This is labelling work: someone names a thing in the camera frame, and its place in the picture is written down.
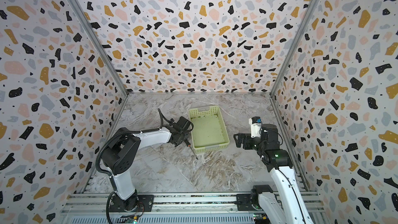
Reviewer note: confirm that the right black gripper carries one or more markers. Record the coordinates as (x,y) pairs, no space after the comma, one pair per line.
(249,140)

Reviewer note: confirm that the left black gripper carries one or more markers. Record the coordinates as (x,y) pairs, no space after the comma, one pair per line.
(181,141)

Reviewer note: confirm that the black red-collared screwdriver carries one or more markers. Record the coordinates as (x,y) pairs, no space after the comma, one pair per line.
(190,147)

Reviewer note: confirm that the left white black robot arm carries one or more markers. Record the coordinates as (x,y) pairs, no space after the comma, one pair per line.
(118,153)

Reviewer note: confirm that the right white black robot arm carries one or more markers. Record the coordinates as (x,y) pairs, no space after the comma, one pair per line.
(290,208)

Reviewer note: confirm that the light green plastic bin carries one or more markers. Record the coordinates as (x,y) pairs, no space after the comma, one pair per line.
(209,132)

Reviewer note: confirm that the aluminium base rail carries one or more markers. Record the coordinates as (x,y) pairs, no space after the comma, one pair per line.
(218,202)

